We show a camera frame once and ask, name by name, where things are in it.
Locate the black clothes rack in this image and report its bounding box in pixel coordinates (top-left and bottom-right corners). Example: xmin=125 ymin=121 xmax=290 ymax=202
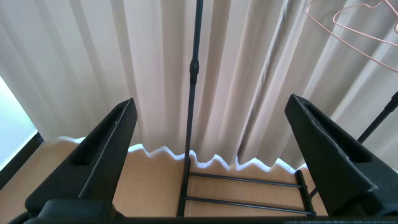
xmin=176 ymin=0 xmax=398 ymax=218

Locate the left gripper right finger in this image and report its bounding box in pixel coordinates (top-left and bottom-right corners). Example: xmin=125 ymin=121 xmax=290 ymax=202
xmin=284 ymin=93 xmax=398 ymax=217

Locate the beige curtain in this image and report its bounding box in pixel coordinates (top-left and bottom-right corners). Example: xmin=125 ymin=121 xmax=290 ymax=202
xmin=0 ymin=0 xmax=398 ymax=175

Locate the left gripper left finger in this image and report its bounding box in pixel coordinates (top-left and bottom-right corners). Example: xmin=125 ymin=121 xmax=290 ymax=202
xmin=24 ymin=98 xmax=138 ymax=218

